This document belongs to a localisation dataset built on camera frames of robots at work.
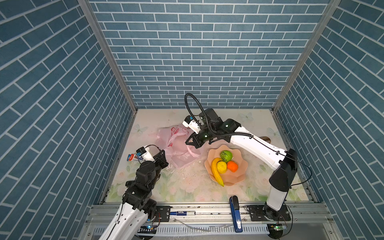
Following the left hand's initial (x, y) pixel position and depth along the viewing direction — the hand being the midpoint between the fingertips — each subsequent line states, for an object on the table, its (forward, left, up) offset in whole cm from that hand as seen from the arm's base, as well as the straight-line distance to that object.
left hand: (169, 151), depth 76 cm
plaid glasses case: (+19, -62, -16) cm, 67 cm away
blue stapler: (-21, -33, -14) cm, 42 cm away
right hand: (+1, -9, +6) cm, 11 cm away
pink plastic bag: (+12, 0, -7) cm, 14 cm away
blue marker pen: (-25, -8, -18) cm, 32 cm away
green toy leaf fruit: (+3, -31, -11) cm, 33 cm away
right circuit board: (-31, -54, -18) cm, 65 cm away
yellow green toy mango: (-6, -24, -12) cm, 28 cm away
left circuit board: (-31, +9, -22) cm, 39 cm away
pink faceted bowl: (-8, -32, -16) cm, 37 cm away
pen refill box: (+5, +27, -17) cm, 33 cm away
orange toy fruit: (-2, -35, -12) cm, 37 cm away
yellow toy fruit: (-3, -28, -13) cm, 31 cm away
